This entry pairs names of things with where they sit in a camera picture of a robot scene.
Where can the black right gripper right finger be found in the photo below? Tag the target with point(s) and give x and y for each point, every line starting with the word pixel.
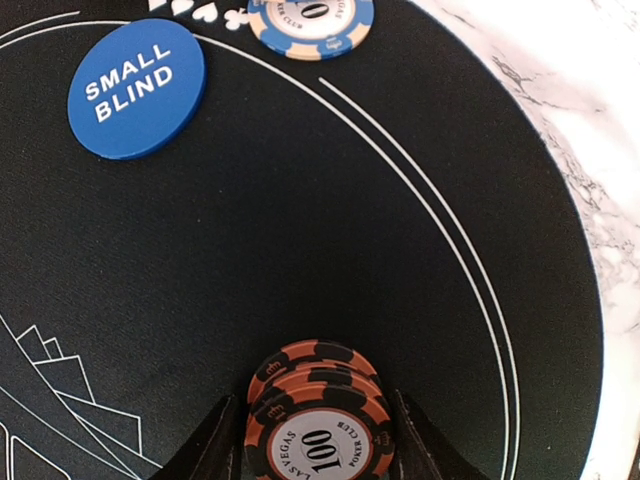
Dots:
pixel 422 451

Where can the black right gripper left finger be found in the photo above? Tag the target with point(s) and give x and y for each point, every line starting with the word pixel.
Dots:
pixel 213 451

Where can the red black hundred chip stack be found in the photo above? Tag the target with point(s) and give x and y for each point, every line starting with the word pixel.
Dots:
pixel 317 411

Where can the blue small blind button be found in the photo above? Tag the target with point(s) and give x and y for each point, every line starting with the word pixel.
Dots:
pixel 136 89

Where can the round black poker mat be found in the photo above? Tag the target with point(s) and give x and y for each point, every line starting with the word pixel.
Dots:
pixel 395 200

